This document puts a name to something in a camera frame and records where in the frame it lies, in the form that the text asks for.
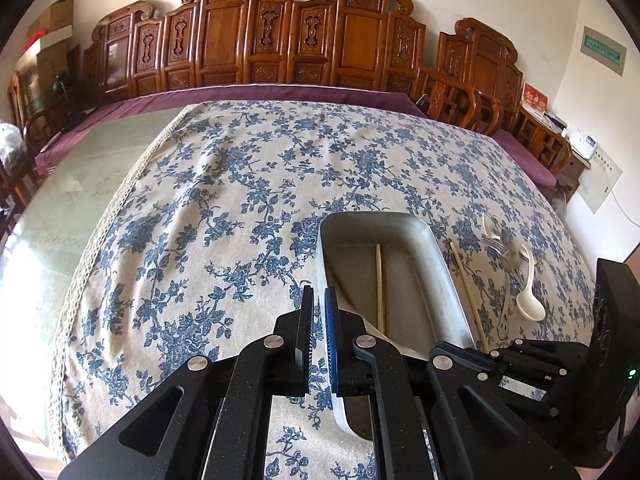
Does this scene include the pale chopstick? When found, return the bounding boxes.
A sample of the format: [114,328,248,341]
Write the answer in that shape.
[375,244,386,334]
[449,240,490,353]

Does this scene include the metal rectangular tray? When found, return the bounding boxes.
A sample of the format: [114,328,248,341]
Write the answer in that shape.
[316,210,476,441]

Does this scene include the steel fork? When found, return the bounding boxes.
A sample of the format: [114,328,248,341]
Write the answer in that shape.
[482,214,515,245]
[482,238,525,272]

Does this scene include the blue floral tablecloth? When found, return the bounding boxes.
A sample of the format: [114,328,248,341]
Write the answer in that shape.
[50,101,594,460]

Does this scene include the red card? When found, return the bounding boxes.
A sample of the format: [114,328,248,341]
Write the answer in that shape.
[521,82,549,114]

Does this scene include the carved wooden bench back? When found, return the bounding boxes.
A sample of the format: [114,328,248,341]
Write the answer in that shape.
[81,0,572,174]

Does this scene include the steel smiley handle spoon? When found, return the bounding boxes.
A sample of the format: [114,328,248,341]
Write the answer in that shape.
[498,229,520,340]

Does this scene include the white wall panel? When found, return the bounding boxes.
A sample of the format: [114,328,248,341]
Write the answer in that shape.
[578,146,623,214]

